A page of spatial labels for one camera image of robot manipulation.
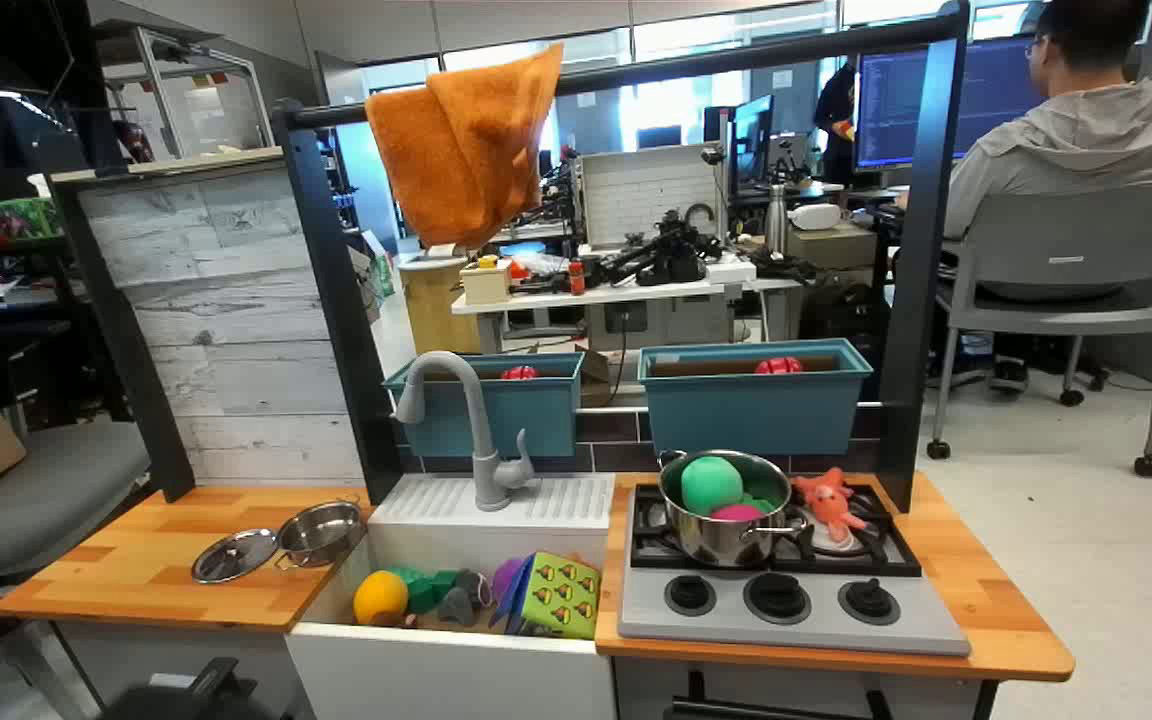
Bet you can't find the yellow waste bin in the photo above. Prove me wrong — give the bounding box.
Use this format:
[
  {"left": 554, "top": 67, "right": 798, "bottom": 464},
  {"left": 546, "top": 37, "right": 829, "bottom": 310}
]
[{"left": 394, "top": 253, "right": 488, "bottom": 359}]

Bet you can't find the black stove knob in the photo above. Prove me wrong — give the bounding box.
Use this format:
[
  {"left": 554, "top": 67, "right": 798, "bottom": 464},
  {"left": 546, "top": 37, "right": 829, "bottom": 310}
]
[
  {"left": 837, "top": 577, "right": 904, "bottom": 628},
  {"left": 744, "top": 571, "right": 816, "bottom": 624},
  {"left": 660, "top": 571, "right": 721, "bottom": 622}
]

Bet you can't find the computer monitor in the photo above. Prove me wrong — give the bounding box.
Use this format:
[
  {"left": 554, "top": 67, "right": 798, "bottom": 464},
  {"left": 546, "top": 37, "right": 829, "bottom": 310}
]
[{"left": 852, "top": 31, "right": 1046, "bottom": 177}]

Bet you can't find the metal pot with handles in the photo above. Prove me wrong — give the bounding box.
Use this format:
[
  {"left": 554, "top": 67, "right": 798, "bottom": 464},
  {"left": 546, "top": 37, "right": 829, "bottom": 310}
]
[{"left": 655, "top": 444, "right": 818, "bottom": 571}]

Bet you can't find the large teal bin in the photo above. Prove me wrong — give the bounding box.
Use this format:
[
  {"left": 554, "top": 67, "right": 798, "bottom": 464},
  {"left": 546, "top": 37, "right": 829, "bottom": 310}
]
[{"left": 637, "top": 336, "right": 876, "bottom": 462}]

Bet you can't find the green cloth cube with boats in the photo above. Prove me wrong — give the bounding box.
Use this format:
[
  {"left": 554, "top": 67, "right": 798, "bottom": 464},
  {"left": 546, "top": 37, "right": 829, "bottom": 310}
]
[{"left": 516, "top": 548, "right": 602, "bottom": 642}]

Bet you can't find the grey plush toy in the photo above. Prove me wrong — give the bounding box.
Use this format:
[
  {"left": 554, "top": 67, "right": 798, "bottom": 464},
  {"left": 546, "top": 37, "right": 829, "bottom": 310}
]
[{"left": 440, "top": 569, "right": 497, "bottom": 624}]

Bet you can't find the grey toy faucet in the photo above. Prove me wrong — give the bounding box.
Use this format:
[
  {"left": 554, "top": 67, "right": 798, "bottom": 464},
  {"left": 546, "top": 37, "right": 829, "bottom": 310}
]
[{"left": 391, "top": 347, "right": 545, "bottom": 515}]

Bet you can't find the white toy sink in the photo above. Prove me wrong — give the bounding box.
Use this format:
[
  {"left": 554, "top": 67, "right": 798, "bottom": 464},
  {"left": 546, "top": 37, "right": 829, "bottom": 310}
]
[{"left": 285, "top": 471, "right": 619, "bottom": 720}]

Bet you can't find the metal pot lid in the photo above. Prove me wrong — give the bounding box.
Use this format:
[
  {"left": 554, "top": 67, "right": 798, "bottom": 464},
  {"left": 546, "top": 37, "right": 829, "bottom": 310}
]
[{"left": 188, "top": 523, "right": 285, "bottom": 588}]

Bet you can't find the black kitchen frame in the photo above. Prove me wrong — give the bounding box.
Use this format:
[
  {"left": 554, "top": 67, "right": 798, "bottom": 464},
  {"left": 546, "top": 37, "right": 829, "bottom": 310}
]
[{"left": 273, "top": 5, "right": 974, "bottom": 515}]

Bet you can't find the orange cloth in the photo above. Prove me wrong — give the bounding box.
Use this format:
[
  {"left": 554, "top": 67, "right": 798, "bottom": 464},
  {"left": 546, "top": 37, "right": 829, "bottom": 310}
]
[{"left": 364, "top": 40, "right": 566, "bottom": 257}]

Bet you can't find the whitewashed wood panel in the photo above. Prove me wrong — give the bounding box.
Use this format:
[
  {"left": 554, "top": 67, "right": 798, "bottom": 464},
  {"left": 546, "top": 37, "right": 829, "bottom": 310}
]
[{"left": 71, "top": 156, "right": 368, "bottom": 491}]

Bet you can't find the grey office chair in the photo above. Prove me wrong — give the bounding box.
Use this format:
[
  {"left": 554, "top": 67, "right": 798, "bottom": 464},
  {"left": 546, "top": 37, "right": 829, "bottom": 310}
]
[{"left": 923, "top": 181, "right": 1152, "bottom": 481}]

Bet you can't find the grey padded seat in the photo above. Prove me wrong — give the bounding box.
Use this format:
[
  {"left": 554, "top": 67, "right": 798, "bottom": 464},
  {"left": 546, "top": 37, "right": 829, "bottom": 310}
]
[{"left": 0, "top": 416, "right": 152, "bottom": 596}]

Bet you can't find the green ball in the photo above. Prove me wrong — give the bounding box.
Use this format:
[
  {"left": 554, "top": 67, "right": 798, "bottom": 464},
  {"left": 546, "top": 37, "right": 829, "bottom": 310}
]
[{"left": 676, "top": 453, "right": 747, "bottom": 520}]

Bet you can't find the small teal bin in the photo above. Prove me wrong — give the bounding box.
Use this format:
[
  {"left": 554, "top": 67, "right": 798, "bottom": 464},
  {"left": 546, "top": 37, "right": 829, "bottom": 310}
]
[{"left": 387, "top": 347, "right": 586, "bottom": 464}]

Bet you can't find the toy stove top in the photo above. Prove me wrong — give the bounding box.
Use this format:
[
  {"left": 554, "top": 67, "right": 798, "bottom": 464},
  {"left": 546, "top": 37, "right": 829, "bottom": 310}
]
[{"left": 626, "top": 477, "right": 929, "bottom": 579}]

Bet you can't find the yellow ball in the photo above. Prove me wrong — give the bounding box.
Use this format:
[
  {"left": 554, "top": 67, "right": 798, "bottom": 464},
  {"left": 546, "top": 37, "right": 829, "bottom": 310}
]
[{"left": 346, "top": 569, "right": 416, "bottom": 628}]

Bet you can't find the plain wooden counter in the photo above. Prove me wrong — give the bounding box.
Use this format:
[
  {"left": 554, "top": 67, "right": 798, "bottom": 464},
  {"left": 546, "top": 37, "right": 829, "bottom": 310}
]
[{"left": 0, "top": 481, "right": 376, "bottom": 636}]

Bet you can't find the small metal bowl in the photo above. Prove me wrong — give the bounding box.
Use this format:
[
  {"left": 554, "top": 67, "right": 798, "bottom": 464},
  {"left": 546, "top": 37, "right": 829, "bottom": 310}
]
[{"left": 277, "top": 499, "right": 372, "bottom": 571}]

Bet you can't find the orange toy fish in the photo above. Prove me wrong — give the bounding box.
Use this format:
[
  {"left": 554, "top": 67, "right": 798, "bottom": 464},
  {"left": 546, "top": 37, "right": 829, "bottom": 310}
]
[{"left": 792, "top": 464, "right": 873, "bottom": 548}]

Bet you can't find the seated person in grey hoodie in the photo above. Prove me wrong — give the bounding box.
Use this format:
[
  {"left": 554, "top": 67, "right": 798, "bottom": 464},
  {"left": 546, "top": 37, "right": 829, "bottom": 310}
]
[{"left": 938, "top": 0, "right": 1152, "bottom": 244}]

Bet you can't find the pink ball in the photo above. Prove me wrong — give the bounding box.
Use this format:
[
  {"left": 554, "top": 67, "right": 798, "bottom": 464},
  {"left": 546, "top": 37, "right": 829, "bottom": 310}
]
[{"left": 712, "top": 499, "right": 768, "bottom": 532}]

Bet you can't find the black device on desk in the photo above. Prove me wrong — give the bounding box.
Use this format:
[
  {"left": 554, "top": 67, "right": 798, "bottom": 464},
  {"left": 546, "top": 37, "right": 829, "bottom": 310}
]
[{"left": 612, "top": 200, "right": 729, "bottom": 288}]

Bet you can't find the wooden counter with stove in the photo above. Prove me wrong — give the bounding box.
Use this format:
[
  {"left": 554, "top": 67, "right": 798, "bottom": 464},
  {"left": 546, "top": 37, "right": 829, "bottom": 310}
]
[{"left": 592, "top": 471, "right": 1080, "bottom": 688}]

